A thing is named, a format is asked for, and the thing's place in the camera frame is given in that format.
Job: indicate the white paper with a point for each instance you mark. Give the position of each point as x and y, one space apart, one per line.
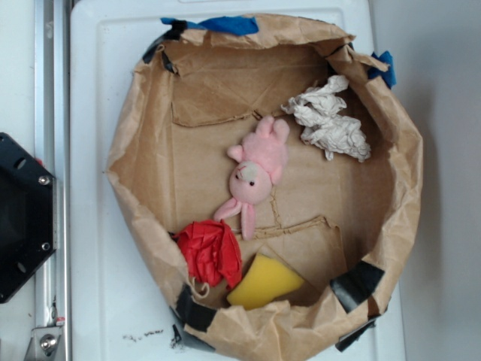
317 110

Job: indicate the crumpled red paper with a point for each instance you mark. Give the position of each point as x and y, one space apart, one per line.
212 252

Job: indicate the pink plush bunny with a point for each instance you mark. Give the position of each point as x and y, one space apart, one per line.
261 159

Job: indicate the brown paper bag bin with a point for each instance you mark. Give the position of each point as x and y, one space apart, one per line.
346 227

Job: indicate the yellow sponge wedge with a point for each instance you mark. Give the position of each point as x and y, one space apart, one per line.
266 280

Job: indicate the blue tape strip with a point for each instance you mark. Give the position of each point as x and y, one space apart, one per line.
238 25

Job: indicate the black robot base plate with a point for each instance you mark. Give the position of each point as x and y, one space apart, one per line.
27 205

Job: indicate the aluminium rail frame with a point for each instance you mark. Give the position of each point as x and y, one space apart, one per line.
52 335

